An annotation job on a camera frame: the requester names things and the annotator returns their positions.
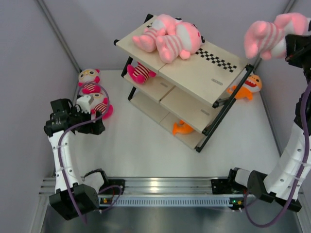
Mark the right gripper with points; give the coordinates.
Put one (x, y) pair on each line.
(296, 45)

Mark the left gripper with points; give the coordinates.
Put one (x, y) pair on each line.
(95, 128)

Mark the magenta owl plush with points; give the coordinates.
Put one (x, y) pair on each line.
(100, 104)
(87, 77)

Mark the pink striped plush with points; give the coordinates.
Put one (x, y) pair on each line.
(186, 41)
(267, 39)
(164, 24)

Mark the orange shark plush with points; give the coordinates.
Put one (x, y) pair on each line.
(252, 84)

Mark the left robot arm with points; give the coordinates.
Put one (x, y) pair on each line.
(75, 195)

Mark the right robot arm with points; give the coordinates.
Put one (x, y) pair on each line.
(283, 183)

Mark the striped magenta plush on shelf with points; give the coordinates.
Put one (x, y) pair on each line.
(140, 74)

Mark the beige three-tier shelf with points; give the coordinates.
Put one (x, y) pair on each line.
(193, 90)

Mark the orange fish plush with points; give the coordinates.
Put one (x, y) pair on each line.
(182, 128)

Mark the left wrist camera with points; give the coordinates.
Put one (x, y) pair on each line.
(85, 102)

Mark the aluminium rail base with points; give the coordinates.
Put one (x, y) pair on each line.
(144, 186)

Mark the white slotted cable duct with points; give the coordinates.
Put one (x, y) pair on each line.
(169, 202)

